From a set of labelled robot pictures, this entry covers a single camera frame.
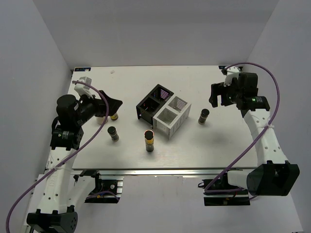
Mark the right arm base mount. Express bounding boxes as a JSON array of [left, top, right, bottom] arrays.
[[197, 177, 250, 206]]

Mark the yellow-label condiment bottle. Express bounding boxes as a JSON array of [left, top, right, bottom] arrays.
[[110, 113, 119, 121]]

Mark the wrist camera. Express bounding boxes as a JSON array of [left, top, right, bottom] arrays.
[[222, 66, 241, 87], [74, 77, 92, 98]]

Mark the gold-rimmed dark spice bottle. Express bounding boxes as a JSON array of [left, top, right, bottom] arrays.
[[144, 130, 154, 152]]

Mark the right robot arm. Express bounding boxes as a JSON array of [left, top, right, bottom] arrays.
[[209, 73, 300, 196]]

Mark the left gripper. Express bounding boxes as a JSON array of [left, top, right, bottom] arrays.
[[74, 90, 122, 126]]

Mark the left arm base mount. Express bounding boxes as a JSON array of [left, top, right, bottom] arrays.
[[85, 172, 123, 203]]

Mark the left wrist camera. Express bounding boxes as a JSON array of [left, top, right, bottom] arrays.
[[74, 77, 92, 98]]

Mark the black-cap spice bottle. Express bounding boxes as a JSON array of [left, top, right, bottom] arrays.
[[107, 126, 119, 142]]

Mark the white two-slot organizer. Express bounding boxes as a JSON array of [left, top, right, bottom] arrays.
[[153, 95, 191, 139]]

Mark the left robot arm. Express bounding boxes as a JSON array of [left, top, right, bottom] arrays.
[[26, 91, 122, 233]]

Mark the black two-slot organizer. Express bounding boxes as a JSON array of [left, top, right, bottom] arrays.
[[136, 84, 174, 128]]

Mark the blue label sticker left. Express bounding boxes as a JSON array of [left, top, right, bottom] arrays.
[[74, 67, 91, 72]]

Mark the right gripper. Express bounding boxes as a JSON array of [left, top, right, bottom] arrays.
[[209, 78, 242, 108]]

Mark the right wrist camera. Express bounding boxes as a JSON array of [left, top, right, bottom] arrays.
[[222, 66, 241, 87]]

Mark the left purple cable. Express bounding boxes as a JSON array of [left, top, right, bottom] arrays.
[[6, 81, 109, 231]]

